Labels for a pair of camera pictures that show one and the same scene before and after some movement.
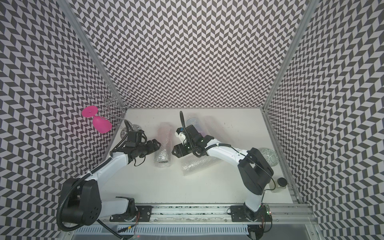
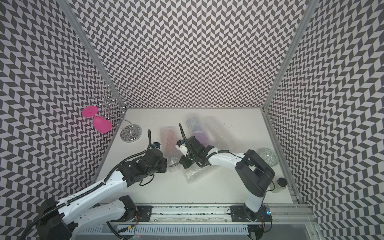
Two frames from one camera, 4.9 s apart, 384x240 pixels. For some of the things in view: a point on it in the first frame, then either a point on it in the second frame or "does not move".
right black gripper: x=180 y=150 → x=183 y=161
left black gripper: x=150 y=145 → x=163 y=161
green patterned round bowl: x=271 y=156 does not move
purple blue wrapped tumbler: x=198 y=124 does not move
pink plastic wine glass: x=100 y=124 does not move
